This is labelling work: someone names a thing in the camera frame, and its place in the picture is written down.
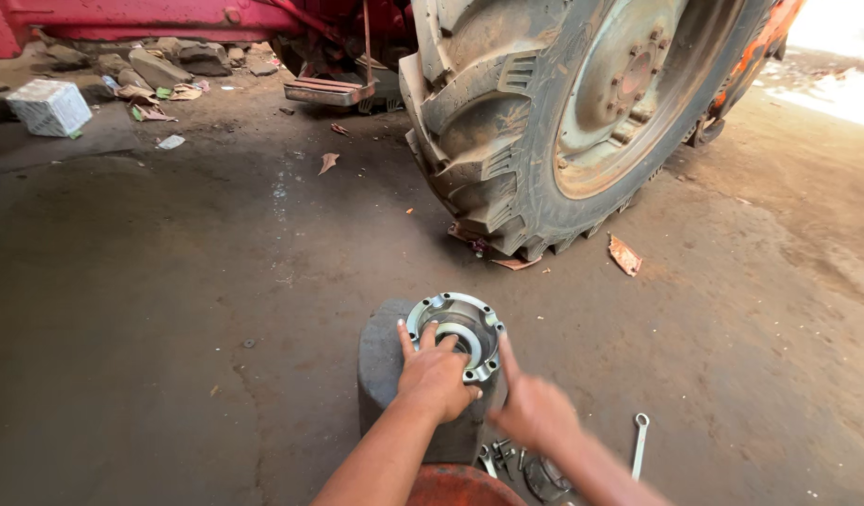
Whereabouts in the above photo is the person's right hand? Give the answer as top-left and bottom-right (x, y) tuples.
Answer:
(487, 330), (582, 456)

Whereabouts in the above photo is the person's left hand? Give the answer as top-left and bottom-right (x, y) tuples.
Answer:
(397, 320), (484, 424)

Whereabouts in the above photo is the white printed carton box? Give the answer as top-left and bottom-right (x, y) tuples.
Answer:
(6, 79), (94, 139)

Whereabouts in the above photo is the steel bearing ring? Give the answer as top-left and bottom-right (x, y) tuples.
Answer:
(432, 322), (484, 368)

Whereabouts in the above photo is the heap of bolts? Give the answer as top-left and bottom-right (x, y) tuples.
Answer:
(477, 439), (529, 482)

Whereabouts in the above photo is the red tractor body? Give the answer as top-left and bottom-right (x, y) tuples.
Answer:
(0, 0), (419, 64)

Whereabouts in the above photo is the orange round metal part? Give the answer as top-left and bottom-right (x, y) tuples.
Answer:
(406, 463), (528, 506)

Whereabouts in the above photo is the heap of stones and litter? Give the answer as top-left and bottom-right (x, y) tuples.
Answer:
(28, 37), (281, 124)

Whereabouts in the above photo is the silver ring spanner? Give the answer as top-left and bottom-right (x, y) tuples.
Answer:
(630, 412), (651, 483)

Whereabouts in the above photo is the dusty tractor wheel rim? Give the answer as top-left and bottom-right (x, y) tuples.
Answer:
(554, 0), (746, 201)

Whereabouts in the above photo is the grey stone block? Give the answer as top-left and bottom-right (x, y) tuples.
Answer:
(356, 298), (503, 466)

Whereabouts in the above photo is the crumpled brown paper scrap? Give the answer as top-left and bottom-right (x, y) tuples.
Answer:
(608, 233), (643, 278)

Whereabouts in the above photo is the large muddy tractor tyre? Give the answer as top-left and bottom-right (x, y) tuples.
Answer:
(398, 0), (780, 261)

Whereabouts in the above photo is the silver metal hub housing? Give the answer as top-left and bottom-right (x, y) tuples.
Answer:
(406, 292), (507, 385)

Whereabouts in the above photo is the orange tractor mudguard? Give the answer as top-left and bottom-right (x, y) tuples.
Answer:
(709, 0), (806, 122)

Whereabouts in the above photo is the metal tractor footstep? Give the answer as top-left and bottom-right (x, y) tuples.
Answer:
(283, 76), (377, 108)

